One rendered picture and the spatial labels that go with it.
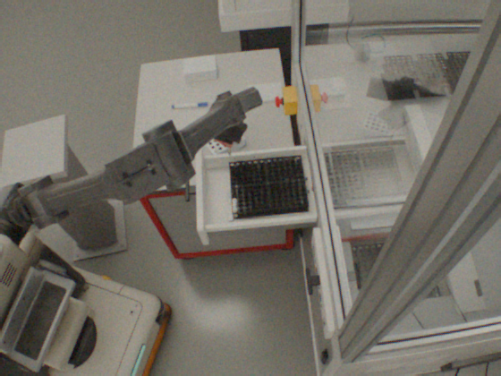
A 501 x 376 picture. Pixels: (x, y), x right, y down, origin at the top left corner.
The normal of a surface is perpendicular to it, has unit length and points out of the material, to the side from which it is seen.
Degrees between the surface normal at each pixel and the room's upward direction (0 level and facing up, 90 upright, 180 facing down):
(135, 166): 46
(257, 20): 90
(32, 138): 0
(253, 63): 0
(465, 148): 90
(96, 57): 0
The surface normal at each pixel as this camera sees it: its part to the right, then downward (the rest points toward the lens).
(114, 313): -0.04, -0.48
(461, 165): -1.00, 0.10
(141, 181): 0.52, 0.04
